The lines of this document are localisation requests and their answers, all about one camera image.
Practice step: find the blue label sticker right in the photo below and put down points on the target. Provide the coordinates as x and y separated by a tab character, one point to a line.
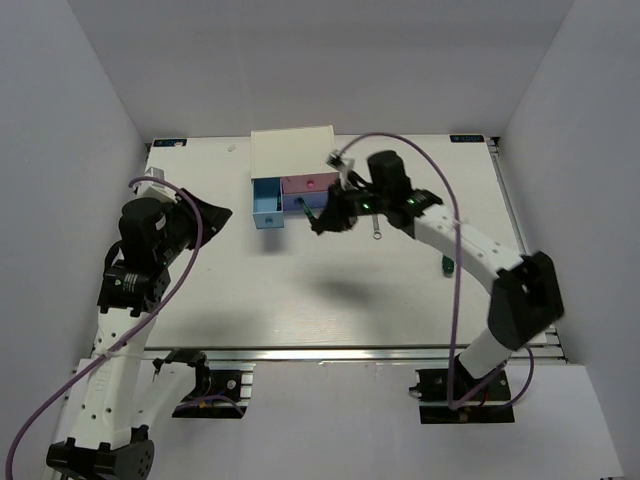
466	138

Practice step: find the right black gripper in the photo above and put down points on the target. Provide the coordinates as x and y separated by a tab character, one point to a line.
337	216

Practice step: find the pink drawer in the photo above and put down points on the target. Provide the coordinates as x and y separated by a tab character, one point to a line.
308	183

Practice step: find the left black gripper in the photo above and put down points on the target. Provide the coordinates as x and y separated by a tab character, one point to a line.
214	218

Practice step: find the blue label sticker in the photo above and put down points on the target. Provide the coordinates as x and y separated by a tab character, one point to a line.
466	138
169	143

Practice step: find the silver combination wrench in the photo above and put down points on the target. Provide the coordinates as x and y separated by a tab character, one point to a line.
377	234

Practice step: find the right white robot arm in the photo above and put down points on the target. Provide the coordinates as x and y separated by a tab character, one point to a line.
525	297

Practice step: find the light blue small drawer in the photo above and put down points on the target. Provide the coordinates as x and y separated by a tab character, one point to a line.
267	208

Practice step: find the purple-blue wide drawer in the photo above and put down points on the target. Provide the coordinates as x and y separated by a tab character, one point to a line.
313	200

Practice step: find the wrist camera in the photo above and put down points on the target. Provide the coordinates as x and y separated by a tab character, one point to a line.
151	185
343	166

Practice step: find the blue label sticker left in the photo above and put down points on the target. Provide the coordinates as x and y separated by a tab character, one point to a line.
169	143

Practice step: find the white drawer cabinet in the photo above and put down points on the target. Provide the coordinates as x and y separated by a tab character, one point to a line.
291	152

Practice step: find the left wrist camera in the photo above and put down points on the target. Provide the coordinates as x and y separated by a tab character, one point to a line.
151	185

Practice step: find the green handled screwdriver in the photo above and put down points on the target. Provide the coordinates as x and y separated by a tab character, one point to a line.
447	266

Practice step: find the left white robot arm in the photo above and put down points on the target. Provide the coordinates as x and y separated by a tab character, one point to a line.
110	438

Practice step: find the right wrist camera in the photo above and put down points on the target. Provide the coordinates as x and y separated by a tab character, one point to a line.
343	166

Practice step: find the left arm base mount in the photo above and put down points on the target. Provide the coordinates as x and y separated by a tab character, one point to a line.
222	389

